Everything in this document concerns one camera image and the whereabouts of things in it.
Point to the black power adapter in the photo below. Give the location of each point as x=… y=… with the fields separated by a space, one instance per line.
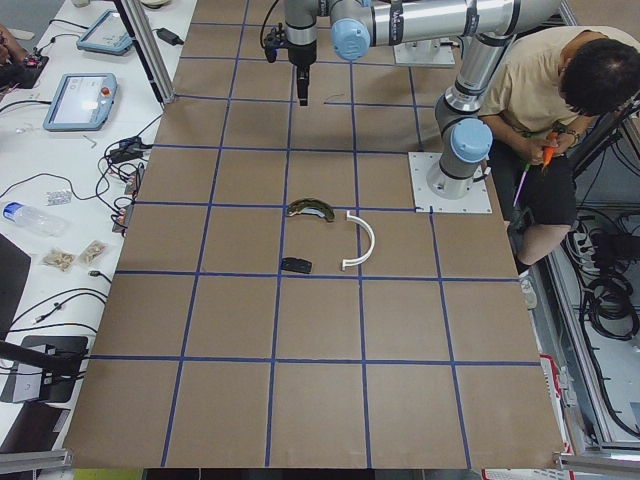
x=169 y=37

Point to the green brake shoe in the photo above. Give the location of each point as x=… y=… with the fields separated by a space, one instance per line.
x=311 y=206

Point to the clear plastic water bottle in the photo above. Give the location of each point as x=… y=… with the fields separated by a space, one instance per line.
x=34 y=220

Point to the black monitor stand base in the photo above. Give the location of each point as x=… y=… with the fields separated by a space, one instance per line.
x=43 y=368

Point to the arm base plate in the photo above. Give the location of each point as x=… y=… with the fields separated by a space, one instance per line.
x=436 y=53
x=435 y=192

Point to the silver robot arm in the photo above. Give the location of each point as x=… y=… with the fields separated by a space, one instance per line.
x=484 y=29

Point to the orange handled tool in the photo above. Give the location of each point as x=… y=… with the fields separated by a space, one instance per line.
x=549 y=149

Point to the teach pendant far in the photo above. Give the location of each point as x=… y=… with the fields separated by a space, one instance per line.
x=106 y=35

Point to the black brake pad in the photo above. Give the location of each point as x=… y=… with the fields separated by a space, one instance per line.
x=296 y=265

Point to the aluminium frame post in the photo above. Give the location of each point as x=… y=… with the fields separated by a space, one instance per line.
x=139 y=30

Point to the teach pendant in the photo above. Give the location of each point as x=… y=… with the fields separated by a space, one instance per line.
x=106 y=35
x=82 y=102

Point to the teach pendant near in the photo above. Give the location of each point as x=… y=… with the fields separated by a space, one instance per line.
x=82 y=102

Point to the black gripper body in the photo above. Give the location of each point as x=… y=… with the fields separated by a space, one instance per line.
x=301 y=56

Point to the snack bag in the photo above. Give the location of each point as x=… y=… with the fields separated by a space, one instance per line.
x=92 y=252
x=58 y=259

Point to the person in beige shirt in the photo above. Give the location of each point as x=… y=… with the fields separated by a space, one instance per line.
x=558 y=79

